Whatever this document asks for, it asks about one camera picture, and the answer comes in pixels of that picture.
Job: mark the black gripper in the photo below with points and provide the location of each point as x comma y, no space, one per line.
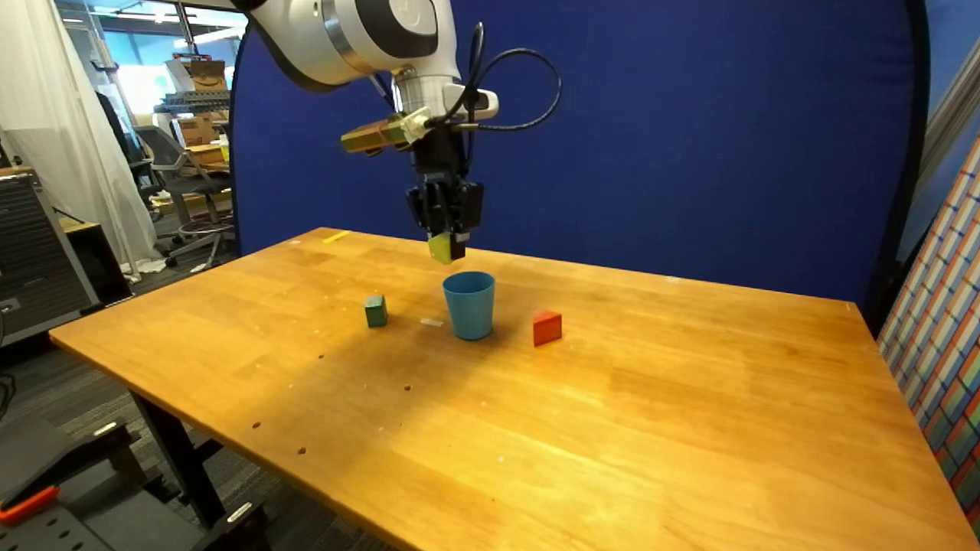
446,199

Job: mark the green block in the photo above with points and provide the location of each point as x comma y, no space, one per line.
375,311

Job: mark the yellow block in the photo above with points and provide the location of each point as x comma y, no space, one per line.
440,250

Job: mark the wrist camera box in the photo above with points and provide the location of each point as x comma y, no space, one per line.
391,132

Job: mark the red block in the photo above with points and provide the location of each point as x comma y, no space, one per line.
547,328

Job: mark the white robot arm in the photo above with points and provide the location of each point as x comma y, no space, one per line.
328,43

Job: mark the blue plastic cup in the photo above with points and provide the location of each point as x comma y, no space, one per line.
468,303

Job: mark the metal storage shelf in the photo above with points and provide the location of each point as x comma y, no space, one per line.
182,157

